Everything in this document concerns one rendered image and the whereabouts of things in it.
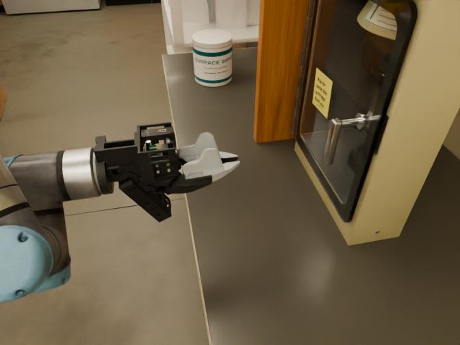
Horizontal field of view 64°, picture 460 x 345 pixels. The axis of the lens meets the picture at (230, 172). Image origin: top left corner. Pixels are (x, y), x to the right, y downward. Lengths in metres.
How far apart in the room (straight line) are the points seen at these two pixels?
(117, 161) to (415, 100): 0.43
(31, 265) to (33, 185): 0.17
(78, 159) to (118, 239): 1.50
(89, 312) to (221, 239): 1.17
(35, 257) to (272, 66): 0.66
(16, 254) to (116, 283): 1.47
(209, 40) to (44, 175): 0.79
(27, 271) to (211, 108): 0.83
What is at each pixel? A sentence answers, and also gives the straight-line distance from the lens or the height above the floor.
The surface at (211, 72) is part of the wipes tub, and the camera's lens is 1.23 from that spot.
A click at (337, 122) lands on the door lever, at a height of 1.21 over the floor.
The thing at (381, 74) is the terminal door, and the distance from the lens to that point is 0.58.
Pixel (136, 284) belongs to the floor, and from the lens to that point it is 1.85.
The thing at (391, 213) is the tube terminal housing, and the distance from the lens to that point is 0.75.
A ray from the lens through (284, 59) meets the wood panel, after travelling 0.89.
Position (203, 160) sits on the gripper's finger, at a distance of 0.55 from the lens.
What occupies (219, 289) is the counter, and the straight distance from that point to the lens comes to 0.68.
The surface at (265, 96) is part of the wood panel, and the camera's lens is 0.92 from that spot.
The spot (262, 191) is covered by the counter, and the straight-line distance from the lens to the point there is 0.85.
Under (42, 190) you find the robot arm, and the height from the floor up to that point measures 1.17.
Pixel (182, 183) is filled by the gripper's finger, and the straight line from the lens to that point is 0.55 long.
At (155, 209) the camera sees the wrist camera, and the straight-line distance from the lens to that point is 0.61.
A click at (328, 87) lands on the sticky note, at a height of 1.19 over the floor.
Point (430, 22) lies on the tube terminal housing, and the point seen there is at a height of 1.37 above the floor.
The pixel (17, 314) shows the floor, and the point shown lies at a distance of 1.96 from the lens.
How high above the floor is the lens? 1.52
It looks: 41 degrees down
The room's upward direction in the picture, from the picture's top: straight up
